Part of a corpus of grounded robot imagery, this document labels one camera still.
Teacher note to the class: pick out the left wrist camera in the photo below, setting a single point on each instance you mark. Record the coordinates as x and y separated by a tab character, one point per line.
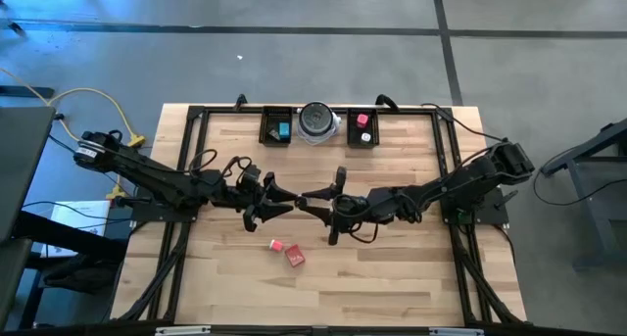
251	174

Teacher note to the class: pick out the black beam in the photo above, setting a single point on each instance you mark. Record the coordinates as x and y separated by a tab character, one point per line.
73	235

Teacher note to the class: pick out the silver bracket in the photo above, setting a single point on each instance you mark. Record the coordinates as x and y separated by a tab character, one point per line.
455	331
182	330

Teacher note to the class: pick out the small dark grey block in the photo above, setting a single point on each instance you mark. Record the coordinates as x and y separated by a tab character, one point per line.
273	135

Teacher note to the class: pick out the black desk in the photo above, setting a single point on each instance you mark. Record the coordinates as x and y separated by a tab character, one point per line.
24	159

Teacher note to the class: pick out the green charger block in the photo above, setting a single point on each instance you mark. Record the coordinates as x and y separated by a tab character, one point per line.
366	137

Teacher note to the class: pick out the pink labelled charger block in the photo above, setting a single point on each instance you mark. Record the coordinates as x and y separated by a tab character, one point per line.
362	120

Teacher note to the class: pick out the white paper booklet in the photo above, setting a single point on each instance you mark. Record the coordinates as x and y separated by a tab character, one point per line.
83	218

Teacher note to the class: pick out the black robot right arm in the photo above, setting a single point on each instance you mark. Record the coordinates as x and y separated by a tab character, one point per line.
465	184

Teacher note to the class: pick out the black clamp lever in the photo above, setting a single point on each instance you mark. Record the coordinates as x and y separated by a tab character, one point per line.
507	199
132	199

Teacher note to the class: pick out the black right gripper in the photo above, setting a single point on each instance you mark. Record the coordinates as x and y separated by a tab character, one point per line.
357	208

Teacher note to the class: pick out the teal charger block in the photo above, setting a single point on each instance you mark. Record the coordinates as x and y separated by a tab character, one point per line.
284	129

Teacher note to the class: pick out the grey metal table frame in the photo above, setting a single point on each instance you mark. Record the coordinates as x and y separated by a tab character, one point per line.
595	213

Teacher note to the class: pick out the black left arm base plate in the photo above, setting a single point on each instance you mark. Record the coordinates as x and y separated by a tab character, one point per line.
161	216

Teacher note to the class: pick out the red box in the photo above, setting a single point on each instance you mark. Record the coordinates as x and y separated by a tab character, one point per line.
294	255

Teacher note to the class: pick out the black metal table frame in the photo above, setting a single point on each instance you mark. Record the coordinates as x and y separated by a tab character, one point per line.
235	111

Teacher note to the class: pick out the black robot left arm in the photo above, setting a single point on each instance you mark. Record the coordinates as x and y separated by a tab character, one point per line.
157	179

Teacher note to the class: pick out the yellow plug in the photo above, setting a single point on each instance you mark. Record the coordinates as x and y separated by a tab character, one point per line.
136	141
116	194

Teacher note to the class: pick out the black bag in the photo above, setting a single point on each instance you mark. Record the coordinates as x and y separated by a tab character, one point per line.
78	274

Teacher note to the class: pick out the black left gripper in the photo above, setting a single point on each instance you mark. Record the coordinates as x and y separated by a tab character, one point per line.
245	201

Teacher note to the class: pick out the black mesh basket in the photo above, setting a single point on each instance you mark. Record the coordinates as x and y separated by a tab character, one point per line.
351	130
265	118

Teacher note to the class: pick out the small red charger block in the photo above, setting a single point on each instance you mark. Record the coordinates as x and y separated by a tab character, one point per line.
276	245

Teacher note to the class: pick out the black flat bar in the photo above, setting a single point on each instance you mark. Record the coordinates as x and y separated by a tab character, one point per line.
24	91

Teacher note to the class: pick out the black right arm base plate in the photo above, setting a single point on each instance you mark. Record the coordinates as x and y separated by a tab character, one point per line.
490	214

